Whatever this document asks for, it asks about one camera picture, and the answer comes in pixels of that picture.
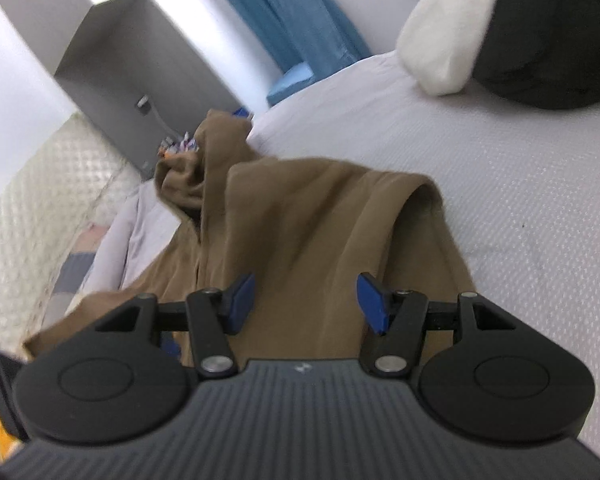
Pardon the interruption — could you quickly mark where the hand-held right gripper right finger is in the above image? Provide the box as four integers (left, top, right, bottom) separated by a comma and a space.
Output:
355, 272, 518, 379

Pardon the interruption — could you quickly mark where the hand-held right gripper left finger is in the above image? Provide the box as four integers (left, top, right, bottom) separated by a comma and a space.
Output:
95, 272, 257, 380

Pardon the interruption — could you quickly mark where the brown garment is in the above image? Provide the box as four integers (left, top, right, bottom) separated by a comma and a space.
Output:
22, 109, 476, 361

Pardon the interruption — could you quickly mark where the patchwork pillow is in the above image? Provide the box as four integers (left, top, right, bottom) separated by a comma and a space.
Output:
42, 180, 186, 331

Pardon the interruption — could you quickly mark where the cluster of small bedside bottles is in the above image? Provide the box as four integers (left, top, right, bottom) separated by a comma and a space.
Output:
157, 132, 201, 161

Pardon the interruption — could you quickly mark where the bed with grey sheet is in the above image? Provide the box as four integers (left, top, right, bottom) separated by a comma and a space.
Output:
107, 50, 600, 456

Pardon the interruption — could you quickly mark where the cream quilted headboard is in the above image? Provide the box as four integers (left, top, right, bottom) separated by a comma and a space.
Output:
0, 112, 143, 356

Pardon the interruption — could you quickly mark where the grey and white wardrobe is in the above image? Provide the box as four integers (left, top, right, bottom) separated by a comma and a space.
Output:
55, 0, 291, 178

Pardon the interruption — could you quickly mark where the blue curtain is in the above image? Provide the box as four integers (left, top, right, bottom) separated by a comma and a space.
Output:
207, 0, 373, 73

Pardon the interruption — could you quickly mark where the black cloth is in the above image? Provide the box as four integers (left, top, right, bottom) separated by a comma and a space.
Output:
420, 0, 600, 111

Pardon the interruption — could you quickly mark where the white charger cable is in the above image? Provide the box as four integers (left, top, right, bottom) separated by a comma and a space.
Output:
147, 105, 181, 141

